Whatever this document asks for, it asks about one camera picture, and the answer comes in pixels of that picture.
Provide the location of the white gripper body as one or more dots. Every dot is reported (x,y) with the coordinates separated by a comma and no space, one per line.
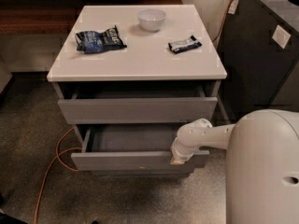
(179,153)

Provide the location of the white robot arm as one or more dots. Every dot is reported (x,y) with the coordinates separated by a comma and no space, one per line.
(262,164)

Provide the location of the grey top drawer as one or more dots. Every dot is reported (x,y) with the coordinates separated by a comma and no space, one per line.
(117,110)

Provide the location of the grey drawer cabinet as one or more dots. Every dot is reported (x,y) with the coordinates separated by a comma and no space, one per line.
(146,67)

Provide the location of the small dark snack packet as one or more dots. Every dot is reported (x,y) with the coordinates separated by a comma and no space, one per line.
(184,45)

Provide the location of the dark grey bin cabinet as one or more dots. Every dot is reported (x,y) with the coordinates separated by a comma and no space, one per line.
(260,74)

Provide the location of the white bowl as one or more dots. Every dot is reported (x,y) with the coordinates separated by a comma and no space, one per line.
(151,19)

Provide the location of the blue chip bag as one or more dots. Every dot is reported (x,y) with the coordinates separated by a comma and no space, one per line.
(90,42)

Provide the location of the white label sticker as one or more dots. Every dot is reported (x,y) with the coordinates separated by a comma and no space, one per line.
(281,36)

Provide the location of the wooden bench shelf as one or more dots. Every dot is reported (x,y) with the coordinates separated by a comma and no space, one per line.
(23,17)

